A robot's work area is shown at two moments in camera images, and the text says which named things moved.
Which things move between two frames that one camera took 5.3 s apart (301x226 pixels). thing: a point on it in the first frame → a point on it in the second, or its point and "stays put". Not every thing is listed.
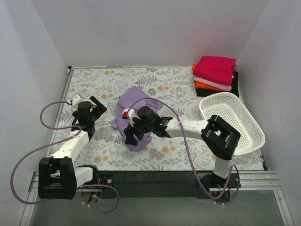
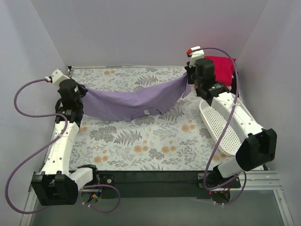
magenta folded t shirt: x=217 y=69 stays put
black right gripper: x=134 y=128 → x=188 y=75
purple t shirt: x=133 y=98 → x=125 y=107
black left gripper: x=91 y=109 → x=81 y=90
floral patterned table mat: x=136 y=118 stays put
